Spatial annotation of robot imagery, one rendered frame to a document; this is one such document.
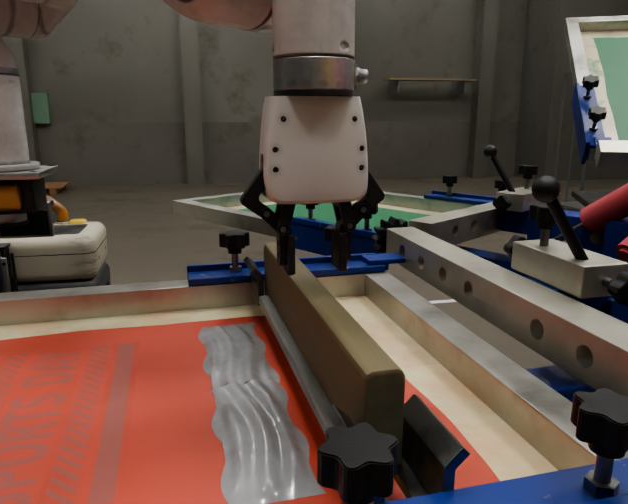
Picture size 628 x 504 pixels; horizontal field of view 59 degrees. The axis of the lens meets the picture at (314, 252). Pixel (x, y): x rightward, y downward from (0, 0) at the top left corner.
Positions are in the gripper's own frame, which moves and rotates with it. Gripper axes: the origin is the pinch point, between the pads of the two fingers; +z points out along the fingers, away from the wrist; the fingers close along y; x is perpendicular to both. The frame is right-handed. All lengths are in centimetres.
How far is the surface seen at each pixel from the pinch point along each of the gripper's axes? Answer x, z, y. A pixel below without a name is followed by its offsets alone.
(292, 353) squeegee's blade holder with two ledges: 1.5, 10.0, 2.7
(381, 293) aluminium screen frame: -18.5, 11.4, -14.8
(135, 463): 10.4, 14.0, 17.6
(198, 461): 11.4, 14.0, 12.7
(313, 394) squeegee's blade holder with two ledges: 10.2, 10.0, 2.7
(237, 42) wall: -998, -141, -120
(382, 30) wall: -984, -168, -390
